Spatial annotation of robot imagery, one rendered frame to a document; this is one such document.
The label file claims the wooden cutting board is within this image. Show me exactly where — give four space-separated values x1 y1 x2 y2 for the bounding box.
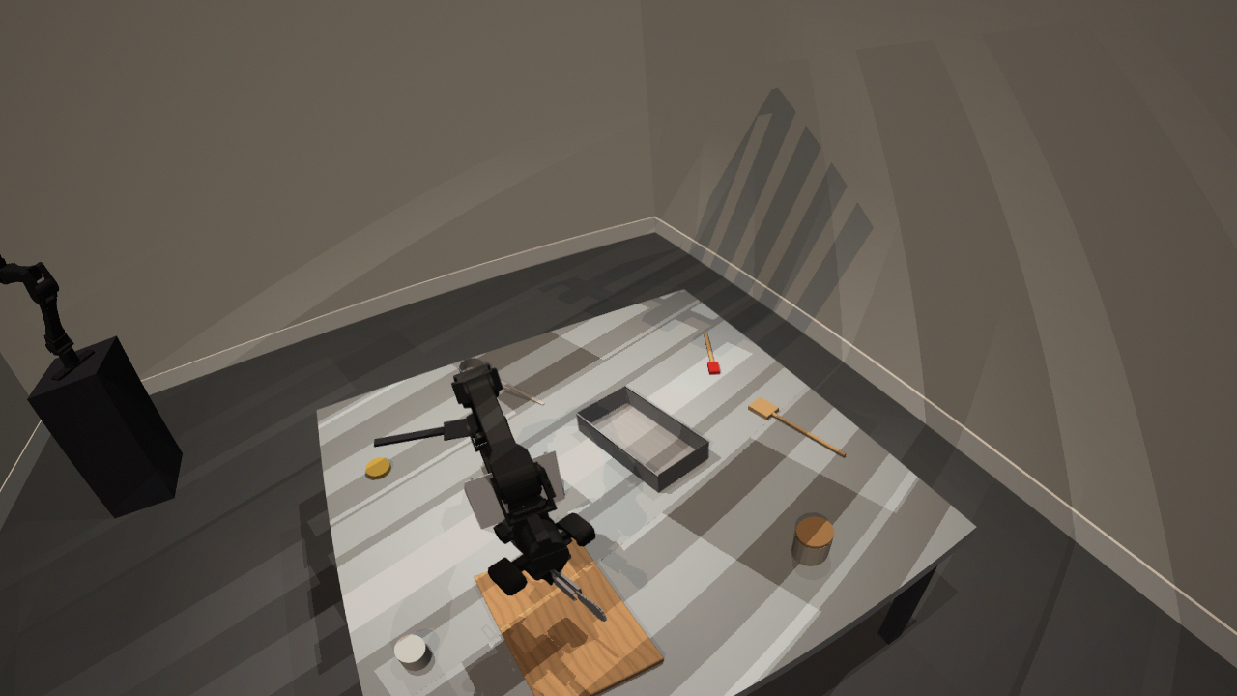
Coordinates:
475 538 664 696

